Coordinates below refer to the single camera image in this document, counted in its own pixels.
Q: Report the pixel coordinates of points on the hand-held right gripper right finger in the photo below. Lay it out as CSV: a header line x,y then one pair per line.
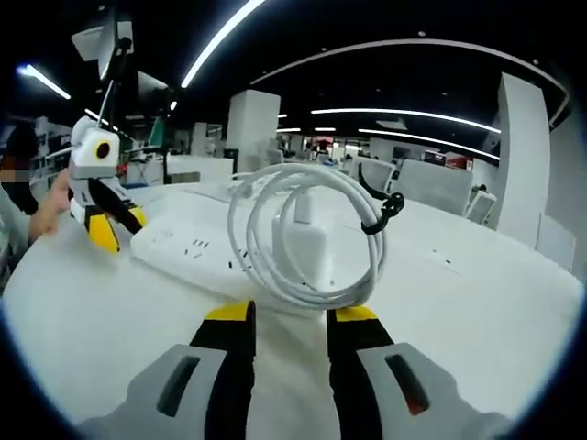
x,y
357,357

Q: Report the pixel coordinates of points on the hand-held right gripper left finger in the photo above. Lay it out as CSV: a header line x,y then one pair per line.
x,y
229,357

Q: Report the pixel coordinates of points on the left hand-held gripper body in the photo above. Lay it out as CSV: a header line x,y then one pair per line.
x,y
91,151

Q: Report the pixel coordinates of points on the white power strip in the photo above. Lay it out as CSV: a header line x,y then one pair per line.
x,y
174,243

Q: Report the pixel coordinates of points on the white desk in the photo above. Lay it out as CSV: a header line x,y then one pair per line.
x,y
458,311

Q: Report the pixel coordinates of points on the ceiling light strip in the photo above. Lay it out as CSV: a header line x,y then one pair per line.
x,y
215,46

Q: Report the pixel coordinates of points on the person's left hand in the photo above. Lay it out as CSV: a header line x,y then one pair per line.
x,y
48,206

